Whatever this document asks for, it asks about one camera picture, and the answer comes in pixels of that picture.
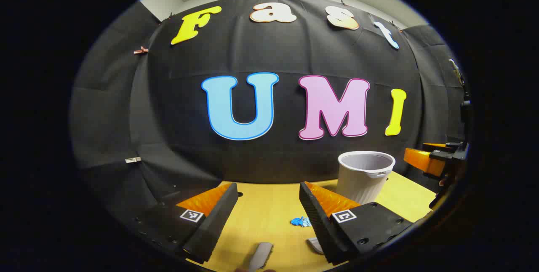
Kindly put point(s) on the small grey broom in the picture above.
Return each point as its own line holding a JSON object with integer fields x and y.
{"x": 261, "y": 255}

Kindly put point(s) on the black backdrop cloth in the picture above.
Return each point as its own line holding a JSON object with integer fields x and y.
{"x": 177, "y": 116}

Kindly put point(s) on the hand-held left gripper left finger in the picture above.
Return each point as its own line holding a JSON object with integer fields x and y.
{"x": 219, "y": 217}

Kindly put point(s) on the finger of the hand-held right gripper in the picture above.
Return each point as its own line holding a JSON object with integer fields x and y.
{"x": 425, "y": 160}
{"x": 442, "y": 146}

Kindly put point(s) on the dark blue paper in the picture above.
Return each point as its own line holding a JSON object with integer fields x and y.
{"x": 296, "y": 222}

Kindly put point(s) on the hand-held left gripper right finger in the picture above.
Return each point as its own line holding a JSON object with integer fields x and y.
{"x": 316, "y": 221}

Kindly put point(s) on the white tag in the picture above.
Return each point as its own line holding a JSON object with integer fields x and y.
{"x": 132, "y": 160}

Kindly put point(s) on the grey dustpan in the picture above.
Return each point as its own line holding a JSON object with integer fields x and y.
{"x": 315, "y": 244}

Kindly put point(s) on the light blue paper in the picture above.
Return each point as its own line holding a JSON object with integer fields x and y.
{"x": 306, "y": 222}

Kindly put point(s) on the copper clip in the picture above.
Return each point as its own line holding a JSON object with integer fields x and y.
{"x": 141, "y": 50}

